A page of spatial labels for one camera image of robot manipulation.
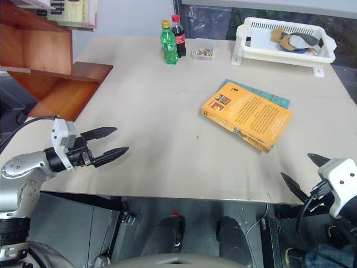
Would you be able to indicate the black table frame bar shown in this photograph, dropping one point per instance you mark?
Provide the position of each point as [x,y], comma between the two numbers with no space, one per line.
[89,201]

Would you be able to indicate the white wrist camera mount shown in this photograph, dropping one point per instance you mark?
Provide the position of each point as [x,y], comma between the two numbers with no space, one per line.
[58,134]
[340,173]

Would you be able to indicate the small red knob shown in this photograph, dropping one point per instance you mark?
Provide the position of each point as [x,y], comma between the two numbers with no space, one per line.
[175,213]

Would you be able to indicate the blue jeans leg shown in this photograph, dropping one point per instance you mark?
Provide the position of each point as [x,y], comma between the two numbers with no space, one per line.
[329,255]

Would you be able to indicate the black table leg post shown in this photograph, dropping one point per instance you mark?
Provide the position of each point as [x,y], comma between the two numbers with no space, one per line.
[272,243]

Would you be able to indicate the dark shoe yellow trim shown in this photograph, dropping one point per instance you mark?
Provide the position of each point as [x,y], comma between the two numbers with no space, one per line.
[295,255]

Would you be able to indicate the metal table bracket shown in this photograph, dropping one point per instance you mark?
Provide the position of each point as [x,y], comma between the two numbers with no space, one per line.
[128,217]

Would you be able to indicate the green plastic soda bottle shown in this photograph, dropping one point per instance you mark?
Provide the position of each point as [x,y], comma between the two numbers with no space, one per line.
[169,44]

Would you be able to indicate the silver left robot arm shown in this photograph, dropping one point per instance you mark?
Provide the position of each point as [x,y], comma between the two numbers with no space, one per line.
[16,167]

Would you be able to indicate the thick orange book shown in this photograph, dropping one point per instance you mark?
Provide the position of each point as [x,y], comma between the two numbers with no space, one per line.
[251,117]

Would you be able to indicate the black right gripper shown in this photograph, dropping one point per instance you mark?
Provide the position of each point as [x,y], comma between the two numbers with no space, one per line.
[320,206]

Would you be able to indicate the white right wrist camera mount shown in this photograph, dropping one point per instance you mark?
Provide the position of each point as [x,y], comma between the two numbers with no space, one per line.
[340,173]

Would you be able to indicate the white cloth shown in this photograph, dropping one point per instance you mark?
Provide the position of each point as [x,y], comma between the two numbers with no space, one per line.
[298,42]

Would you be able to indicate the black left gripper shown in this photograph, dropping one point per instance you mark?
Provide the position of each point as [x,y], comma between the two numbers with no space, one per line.
[81,156]

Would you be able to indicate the dark olive cloth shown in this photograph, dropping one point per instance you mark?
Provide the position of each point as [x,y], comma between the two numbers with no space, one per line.
[309,39]

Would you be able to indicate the clear box of coloured bits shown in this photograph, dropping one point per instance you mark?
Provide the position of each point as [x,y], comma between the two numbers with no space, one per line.
[203,51]

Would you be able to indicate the grey robot torso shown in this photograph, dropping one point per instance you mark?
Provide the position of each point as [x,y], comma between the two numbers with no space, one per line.
[173,262]

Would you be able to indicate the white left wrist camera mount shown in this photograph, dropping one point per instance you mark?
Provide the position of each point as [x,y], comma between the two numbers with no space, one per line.
[58,134]

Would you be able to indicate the brown wooden bookshelf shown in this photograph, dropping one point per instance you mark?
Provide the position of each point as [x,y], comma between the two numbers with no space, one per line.
[42,47]

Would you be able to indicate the dark rounded robot foot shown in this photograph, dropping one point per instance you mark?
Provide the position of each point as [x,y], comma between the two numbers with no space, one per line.
[232,240]
[166,237]

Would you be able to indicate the dark cola bottle red cap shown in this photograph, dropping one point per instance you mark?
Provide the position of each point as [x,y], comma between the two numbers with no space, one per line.
[181,39]

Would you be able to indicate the thin teal book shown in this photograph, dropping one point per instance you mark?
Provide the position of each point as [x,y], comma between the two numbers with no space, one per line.
[279,99]

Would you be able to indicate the blue cloth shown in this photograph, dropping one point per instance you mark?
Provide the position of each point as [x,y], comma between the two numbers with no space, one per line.
[298,51]

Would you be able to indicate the white plastic basket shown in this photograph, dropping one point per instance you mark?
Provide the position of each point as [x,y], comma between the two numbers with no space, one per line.
[259,47]

